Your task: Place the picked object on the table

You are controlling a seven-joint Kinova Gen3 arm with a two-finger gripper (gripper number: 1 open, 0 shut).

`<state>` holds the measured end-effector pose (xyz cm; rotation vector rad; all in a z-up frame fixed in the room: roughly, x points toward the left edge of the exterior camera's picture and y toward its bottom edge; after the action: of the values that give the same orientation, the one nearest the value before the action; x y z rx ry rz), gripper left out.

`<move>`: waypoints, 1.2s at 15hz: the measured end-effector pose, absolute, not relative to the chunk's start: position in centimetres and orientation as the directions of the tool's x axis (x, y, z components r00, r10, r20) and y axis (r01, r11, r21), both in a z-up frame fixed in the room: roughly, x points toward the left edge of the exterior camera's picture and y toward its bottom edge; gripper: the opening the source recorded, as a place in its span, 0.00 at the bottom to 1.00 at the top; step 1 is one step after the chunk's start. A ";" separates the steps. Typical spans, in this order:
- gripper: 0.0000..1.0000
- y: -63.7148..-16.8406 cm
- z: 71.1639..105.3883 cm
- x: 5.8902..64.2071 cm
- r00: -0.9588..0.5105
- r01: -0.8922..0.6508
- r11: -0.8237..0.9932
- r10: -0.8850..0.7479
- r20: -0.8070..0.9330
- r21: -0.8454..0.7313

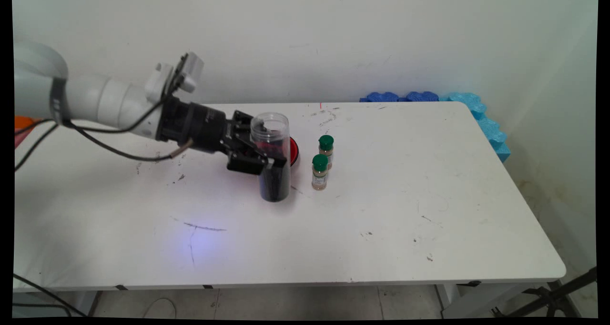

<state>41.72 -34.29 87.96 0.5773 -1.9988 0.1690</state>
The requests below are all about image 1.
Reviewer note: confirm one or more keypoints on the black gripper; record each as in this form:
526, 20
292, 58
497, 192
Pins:
205, 127

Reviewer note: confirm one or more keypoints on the black tripod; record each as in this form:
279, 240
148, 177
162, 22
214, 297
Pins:
557, 296

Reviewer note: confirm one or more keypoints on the light blue foam mat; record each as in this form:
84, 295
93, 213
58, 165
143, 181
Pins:
491, 132

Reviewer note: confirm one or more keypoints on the red bowl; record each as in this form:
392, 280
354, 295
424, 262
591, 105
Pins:
294, 151

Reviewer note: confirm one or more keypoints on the dark blue foam mat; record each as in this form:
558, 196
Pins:
381, 97
421, 96

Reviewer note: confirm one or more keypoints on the orange object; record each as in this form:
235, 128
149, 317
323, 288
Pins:
24, 122

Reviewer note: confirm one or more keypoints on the clear plastic jar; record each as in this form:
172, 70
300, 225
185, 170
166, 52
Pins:
279, 129

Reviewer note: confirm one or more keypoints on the green-capped spice bottle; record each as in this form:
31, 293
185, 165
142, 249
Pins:
326, 143
320, 172

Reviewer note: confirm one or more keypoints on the white table leg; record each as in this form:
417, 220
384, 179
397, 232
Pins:
43, 303

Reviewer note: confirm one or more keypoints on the pink object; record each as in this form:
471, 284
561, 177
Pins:
20, 138

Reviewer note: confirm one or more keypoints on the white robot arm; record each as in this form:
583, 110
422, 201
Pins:
95, 98

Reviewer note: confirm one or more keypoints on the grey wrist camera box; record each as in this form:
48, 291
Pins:
188, 70

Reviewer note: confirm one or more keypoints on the black beads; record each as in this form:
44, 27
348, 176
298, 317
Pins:
276, 187

